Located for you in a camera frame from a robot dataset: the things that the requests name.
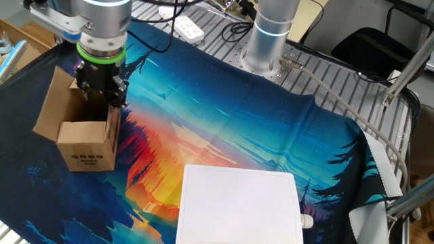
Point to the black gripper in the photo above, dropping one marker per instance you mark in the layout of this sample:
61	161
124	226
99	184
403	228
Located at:
98	76

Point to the brown cardboard box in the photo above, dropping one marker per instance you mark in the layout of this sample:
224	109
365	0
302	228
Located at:
84	149

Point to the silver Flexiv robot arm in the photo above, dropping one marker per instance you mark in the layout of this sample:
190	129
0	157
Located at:
105	20

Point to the white blue flat bar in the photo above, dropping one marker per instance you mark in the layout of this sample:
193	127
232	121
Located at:
12	59

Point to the white power strip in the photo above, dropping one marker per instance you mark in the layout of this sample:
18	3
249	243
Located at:
190	28

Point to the colourful forest print tablecloth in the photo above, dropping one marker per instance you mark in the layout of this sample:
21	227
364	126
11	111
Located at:
237	112

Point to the white plastic drawer cabinet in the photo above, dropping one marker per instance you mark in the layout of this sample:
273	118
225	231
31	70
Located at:
237	203

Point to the beige board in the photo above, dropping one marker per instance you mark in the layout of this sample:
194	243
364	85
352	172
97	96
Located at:
305	23

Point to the black office chair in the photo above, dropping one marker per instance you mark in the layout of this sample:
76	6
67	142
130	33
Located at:
369	51

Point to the silver bracket with blue pad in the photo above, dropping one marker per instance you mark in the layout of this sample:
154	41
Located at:
57	20

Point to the aluminium frame post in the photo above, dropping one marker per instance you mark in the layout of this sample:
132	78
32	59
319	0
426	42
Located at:
410	200
407	72

